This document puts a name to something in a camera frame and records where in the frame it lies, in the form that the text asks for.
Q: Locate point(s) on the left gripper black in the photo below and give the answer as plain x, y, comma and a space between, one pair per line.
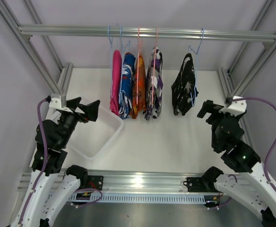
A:
90, 109

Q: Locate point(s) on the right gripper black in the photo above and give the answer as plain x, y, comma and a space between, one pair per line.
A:
208, 106

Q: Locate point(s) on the blue hanger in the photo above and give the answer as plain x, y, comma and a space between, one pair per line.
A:
123, 48
191, 50

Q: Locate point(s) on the black white patterned trousers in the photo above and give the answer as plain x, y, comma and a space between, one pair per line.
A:
184, 90

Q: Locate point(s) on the purple grey patterned trousers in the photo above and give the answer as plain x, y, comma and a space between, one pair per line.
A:
154, 111

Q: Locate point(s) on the pink hanger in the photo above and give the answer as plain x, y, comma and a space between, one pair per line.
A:
137, 64
153, 77

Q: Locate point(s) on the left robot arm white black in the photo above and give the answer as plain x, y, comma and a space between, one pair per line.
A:
57, 119

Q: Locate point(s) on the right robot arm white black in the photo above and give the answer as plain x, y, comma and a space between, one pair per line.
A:
241, 158

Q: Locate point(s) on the blue white patterned trousers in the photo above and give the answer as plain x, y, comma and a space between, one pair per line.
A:
125, 94

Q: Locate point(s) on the orange patterned trousers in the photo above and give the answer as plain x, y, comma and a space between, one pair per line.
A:
141, 90

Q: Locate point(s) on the pink trousers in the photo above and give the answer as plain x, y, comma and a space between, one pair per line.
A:
116, 77

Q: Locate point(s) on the white plastic basket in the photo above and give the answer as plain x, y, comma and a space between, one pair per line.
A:
93, 139

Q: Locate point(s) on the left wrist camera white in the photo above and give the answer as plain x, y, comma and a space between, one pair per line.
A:
58, 101

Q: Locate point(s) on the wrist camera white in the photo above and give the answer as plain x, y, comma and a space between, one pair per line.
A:
235, 106
58, 101

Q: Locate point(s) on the left aluminium frame post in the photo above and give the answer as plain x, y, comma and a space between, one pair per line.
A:
7, 15

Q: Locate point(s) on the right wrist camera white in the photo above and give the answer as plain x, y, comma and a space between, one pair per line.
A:
235, 106

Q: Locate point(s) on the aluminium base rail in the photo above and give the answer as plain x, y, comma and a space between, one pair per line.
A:
143, 182

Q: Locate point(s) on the aluminium hanging rail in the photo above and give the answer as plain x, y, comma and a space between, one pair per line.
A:
131, 32

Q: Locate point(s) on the slotted cable duct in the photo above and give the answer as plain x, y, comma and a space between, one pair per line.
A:
153, 198

